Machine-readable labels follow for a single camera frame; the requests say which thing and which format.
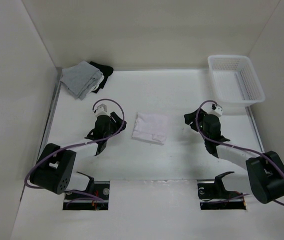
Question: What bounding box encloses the folded grey tank top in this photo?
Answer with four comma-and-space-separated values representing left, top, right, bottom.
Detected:
60, 61, 103, 100

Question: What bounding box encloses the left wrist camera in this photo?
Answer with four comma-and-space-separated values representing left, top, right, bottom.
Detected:
94, 103, 108, 117

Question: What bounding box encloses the left metal table rail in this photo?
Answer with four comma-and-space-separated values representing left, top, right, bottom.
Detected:
34, 66, 62, 164

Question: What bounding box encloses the metal table rail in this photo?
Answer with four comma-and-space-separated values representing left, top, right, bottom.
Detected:
245, 107, 265, 153
34, 66, 62, 164

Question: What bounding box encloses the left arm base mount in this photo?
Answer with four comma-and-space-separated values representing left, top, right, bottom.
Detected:
62, 181, 110, 211

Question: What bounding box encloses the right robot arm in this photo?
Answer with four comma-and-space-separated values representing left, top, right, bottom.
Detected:
184, 108, 284, 204

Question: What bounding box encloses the white plastic basket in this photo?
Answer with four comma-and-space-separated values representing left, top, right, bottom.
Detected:
208, 55, 266, 107

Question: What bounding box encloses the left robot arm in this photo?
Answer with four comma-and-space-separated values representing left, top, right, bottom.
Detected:
25, 111, 126, 200

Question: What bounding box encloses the folded white tank top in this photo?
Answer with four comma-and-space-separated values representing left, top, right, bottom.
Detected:
92, 75, 105, 92

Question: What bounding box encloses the right metal table rail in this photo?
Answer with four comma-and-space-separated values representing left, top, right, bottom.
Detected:
245, 107, 265, 153

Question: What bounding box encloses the folded black tank top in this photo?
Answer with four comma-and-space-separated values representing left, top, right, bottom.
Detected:
89, 61, 114, 94

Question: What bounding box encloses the white tank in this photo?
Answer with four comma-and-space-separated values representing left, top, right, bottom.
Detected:
92, 75, 105, 92
132, 112, 169, 145

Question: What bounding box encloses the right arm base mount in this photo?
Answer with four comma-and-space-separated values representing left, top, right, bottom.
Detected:
197, 171, 251, 211

